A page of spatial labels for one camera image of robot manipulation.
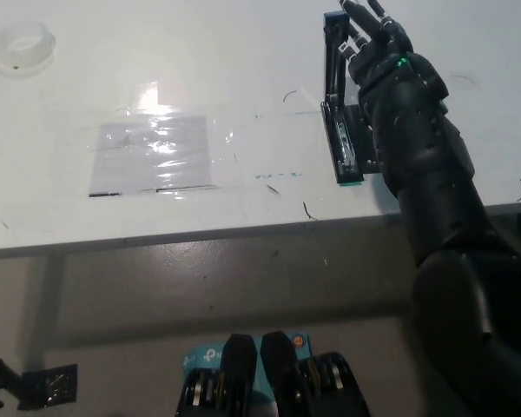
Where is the black stapler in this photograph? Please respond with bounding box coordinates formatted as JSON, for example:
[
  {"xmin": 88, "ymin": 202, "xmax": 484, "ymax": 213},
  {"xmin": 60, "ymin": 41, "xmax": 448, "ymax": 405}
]
[{"xmin": 320, "ymin": 10, "xmax": 368, "ymax": 185}]

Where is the teal router box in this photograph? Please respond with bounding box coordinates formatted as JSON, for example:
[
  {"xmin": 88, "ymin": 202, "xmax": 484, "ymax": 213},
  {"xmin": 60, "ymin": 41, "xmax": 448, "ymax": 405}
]
[{"xmin": 181, "ymin": 333, "xmax": 311, "ymax": 394}]

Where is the black tape mark patch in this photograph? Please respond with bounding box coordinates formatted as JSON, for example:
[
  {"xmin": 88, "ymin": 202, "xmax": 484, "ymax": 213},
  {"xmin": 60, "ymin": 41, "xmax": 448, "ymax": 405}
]
[{"xmin": 346, "ymin": 103, "xmax": 382, "ymax": 175}]

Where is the white paper sheet under film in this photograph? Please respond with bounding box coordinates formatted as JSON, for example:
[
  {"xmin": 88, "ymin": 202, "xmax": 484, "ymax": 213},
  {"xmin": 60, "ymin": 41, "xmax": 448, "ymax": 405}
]
[{"xmin": 88, "ymin": 114, "xmax": 221, "ymax": 198}]

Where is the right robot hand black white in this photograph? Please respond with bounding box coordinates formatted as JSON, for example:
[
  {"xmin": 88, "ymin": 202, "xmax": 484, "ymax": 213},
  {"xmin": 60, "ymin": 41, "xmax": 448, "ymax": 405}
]
[{"xmin": 335, "ymin": 0, "xmax": 452, "ymax": 128}]

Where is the clear tape roll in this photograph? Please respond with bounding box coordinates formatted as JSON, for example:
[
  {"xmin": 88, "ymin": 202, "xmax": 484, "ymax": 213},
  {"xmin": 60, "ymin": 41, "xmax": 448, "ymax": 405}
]
[{"xmin": 0, "ymin": 27, "xmax": 57, "ymax": 80}]

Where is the black stand leg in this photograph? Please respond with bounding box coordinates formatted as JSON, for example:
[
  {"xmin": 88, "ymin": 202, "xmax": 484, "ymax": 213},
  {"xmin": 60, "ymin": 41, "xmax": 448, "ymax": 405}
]
[{"xmin": 0, "ymin": 345, "xmax": 25, "ymax": 388}]

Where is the grey table leg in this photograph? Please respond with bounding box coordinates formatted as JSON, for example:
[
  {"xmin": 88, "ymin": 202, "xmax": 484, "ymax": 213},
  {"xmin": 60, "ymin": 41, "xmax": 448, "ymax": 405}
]
[{"xmin": 24, "ymin": 253, "xmax": 67, "ymax": 371}]

